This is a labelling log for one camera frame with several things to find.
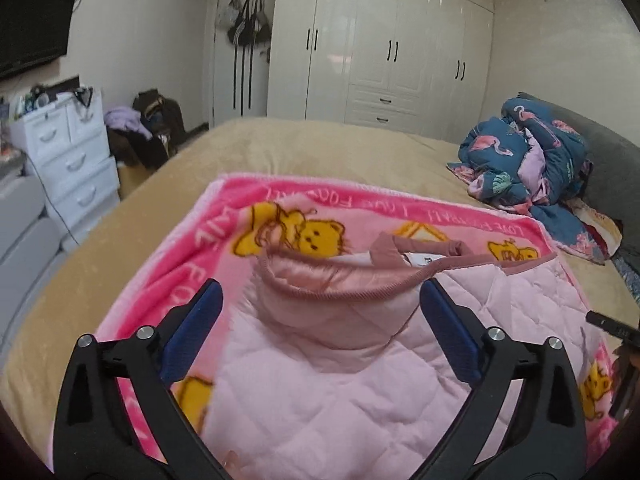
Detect tan bed sheet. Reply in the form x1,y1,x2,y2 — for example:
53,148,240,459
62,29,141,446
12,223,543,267
0,117,640,466

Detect white room door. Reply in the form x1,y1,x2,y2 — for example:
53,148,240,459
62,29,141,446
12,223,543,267
203,0,274,127

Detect black backpack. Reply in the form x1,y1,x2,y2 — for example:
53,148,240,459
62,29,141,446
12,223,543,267
134,89,186,158

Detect purple clothes pile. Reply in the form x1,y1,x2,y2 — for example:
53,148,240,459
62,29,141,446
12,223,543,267
104,106,153,141

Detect white drawer dresser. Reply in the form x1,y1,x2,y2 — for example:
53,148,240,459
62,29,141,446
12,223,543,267
9,87,120,244

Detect white glossy wardrobe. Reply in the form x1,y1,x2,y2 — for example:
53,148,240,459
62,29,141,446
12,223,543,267
265,0,494,143

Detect black wall television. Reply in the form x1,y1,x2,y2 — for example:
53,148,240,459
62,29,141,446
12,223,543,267
1,0,76,80

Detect blue flamingo floral quilt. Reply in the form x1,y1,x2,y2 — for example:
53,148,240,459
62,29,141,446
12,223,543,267
447,98,608,264

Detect pink bear fleece blanket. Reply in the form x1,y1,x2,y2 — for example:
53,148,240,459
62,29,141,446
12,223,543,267
52,174,615,479

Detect pink quilted jacket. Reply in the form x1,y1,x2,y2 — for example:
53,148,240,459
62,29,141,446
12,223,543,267
201,234,611,479

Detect hanging black bags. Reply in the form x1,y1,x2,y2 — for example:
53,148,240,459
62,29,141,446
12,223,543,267
215,0,272,47

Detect red cream folded blanket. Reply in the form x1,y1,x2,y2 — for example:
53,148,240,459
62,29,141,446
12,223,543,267
565,197,623,264

